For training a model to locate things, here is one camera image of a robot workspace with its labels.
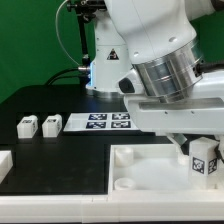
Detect grey cable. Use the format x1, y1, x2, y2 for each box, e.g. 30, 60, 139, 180
54, 0, 82, 68

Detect white obstacle wall left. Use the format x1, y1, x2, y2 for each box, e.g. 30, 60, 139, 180
0, 150, 13, 184

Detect white marker base plate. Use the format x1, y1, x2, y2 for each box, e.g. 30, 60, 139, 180
64, 112, 137, 132

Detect black camera stand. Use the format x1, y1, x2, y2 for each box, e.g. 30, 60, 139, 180
66, 0, 107, 66

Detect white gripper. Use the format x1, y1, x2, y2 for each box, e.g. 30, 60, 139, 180
118, 69, 224, 163

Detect white obstacle wall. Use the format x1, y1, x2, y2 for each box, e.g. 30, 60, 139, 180
0, 192, 224, 223
0, 150, 13, 184

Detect black cables at base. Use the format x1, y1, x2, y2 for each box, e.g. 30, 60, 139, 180
44, 68, 88, 86

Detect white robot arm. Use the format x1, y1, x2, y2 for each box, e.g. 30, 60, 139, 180
87, 0, 224, 162

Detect white obstacle wall front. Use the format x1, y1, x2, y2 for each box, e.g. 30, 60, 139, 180
0, 192, 224, 223

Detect white square table top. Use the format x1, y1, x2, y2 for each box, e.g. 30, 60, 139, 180
108, 144, 224, 192

